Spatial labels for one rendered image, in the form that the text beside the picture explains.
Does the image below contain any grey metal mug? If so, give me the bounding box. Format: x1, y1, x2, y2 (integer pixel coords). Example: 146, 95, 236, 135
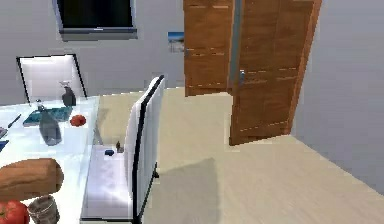
27, 195, 61, 224

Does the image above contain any brown wooden room door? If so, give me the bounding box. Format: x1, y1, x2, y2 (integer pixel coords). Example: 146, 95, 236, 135
182, 0, 234, 98
228, 0, 323, 147

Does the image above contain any white glass table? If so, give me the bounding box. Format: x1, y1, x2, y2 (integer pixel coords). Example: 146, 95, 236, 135
0, 95, 101, 224

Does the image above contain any grey spray bottle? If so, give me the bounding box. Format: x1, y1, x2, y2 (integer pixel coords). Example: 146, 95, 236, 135
59, 80, 77, 108

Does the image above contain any grey glass bottle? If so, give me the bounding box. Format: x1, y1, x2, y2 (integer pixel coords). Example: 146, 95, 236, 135
35, 99, 63, 147

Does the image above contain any brown bread loaf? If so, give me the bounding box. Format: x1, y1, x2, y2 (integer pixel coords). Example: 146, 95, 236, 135
0, 157, 65, 203

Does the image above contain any black knife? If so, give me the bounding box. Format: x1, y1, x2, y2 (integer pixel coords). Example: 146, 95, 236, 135
7, 113, 22, 130

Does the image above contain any white chair with black frame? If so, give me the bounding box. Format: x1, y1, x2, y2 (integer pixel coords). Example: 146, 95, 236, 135
79, 74, 166, 224
15, 53, 88, 104

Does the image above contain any blue framed wall picture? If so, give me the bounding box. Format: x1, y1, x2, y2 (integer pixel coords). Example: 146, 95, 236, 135
167, 31, 185, 54

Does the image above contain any black window with grey frame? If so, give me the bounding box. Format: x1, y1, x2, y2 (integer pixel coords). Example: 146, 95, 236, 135
51, 0, 139, 42

